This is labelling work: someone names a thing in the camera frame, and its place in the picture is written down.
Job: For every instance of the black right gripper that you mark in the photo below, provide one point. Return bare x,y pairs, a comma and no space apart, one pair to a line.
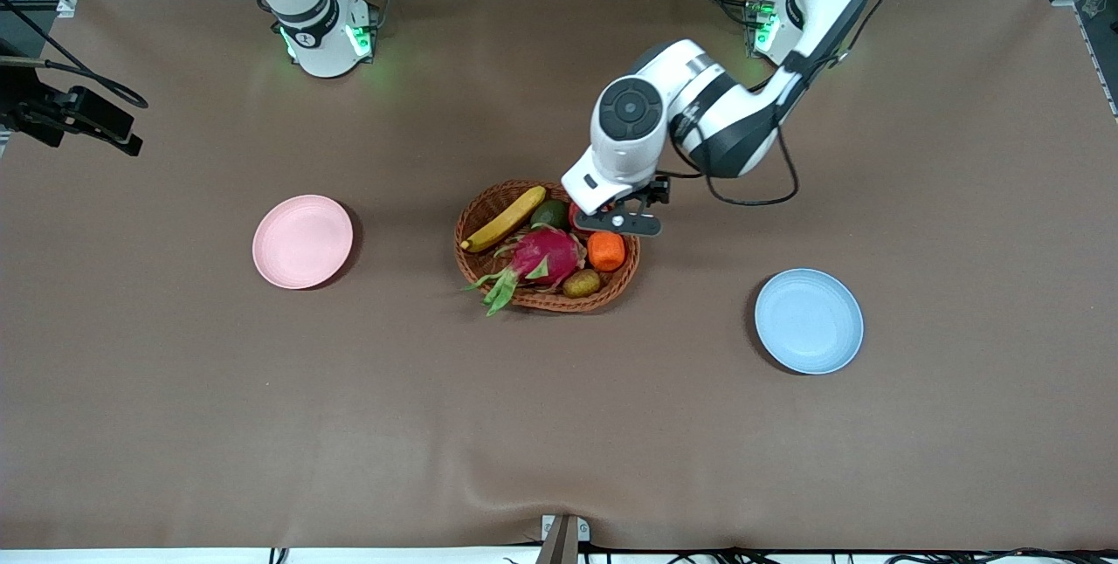
33,113

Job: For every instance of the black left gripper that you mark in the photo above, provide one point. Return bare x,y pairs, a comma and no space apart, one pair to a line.
657,191

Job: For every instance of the red yellow apple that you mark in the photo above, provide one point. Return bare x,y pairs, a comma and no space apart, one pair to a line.
574,220

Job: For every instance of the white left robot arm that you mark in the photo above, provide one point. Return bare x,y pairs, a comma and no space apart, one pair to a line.
629,145

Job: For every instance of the yellow banana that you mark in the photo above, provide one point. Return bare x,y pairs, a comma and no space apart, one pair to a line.
507,216

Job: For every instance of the orange fruit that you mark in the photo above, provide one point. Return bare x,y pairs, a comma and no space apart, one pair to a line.
606,253

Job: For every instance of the green avocado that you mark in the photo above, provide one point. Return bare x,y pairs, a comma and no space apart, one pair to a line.
550,215

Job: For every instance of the brown kiwi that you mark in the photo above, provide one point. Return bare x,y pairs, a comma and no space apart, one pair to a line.
581,284

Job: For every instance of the pink dragon fruit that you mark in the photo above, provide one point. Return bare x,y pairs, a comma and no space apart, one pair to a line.
546,254

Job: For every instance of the brown wicker basket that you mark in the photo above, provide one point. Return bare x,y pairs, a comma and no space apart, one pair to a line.
479,270

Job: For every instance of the brown table cloth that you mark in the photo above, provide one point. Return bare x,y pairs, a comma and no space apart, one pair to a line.
559,416

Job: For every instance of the blue round plate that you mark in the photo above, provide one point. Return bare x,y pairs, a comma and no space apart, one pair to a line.
808,319

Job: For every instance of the pink round plate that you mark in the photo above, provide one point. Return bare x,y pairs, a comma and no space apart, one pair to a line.
301,241

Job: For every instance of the aluminium side rail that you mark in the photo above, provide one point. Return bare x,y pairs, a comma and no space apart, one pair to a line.
1102,58

